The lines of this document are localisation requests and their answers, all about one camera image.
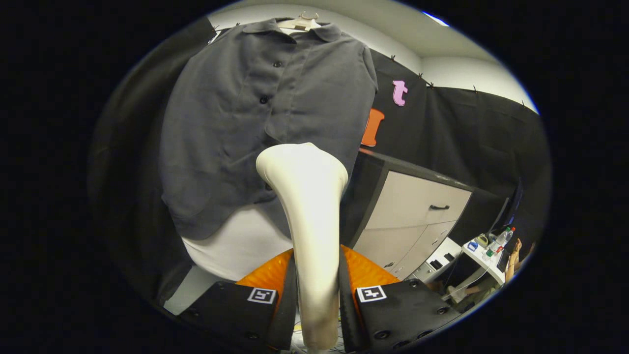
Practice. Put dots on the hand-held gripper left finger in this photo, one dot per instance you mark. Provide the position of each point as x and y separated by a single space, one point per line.
287 305

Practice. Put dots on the white floor box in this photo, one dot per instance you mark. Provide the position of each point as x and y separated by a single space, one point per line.
440 260

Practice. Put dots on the white garment steamer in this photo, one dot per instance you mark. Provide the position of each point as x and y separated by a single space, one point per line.
312 221

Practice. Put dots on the large ceiling light panel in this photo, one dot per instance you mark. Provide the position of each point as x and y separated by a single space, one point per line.
437 19

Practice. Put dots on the beige clothes hanger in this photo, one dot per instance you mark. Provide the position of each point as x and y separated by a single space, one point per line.
300 23

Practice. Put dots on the dark cabinet with beige drawers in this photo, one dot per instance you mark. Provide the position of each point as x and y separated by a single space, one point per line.
413 206

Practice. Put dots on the dark grey button-up shirt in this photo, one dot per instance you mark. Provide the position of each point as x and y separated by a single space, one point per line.
221 137

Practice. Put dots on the clear plastic bottle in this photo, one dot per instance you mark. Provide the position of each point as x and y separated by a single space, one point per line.
497 242

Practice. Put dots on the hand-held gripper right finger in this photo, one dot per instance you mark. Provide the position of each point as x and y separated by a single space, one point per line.
346 314

